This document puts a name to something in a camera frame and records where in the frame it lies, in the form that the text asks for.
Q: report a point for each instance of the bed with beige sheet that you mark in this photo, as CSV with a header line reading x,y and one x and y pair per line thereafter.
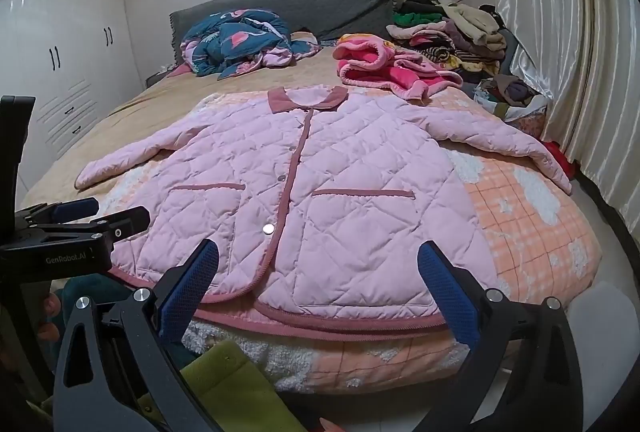
x,y
150,97

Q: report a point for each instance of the red cloth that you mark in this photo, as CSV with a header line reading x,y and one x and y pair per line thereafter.
x,y
560,157

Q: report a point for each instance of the white wardrobe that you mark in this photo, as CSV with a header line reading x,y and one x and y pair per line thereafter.
x,y
60,37

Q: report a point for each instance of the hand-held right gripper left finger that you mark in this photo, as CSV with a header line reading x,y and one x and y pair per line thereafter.
x,y
187,292

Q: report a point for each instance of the bag of clothes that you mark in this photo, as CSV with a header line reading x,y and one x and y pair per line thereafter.
x,y
510,95

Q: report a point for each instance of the blue floral quilted garment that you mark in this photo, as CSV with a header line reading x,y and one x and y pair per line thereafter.
x,y
235,40

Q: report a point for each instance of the cream satin curtain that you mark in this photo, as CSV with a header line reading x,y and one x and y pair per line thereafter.
x,y
565,37

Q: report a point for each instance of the pink quilted jacket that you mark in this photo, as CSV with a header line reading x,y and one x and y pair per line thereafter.
x,y
320,192

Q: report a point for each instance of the orange plaid fleece blanket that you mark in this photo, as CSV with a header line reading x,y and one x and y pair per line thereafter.
x,y
525,222

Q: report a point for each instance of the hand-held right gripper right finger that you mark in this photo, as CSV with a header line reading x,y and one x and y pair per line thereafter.
x,y
450,292

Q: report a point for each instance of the green garment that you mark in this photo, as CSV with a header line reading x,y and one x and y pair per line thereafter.
x,y
240,387

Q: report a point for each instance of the pile of folded clothes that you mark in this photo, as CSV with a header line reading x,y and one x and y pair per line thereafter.
x,y
450,27

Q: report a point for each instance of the pink fleece garment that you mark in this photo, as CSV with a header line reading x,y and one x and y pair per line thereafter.
x,y
380,67

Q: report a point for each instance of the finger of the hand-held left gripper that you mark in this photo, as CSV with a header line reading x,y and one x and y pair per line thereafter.
x,y
125,221
75,208

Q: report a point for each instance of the grey padded headboard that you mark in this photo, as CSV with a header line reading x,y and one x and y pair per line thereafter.
x,y
310,7

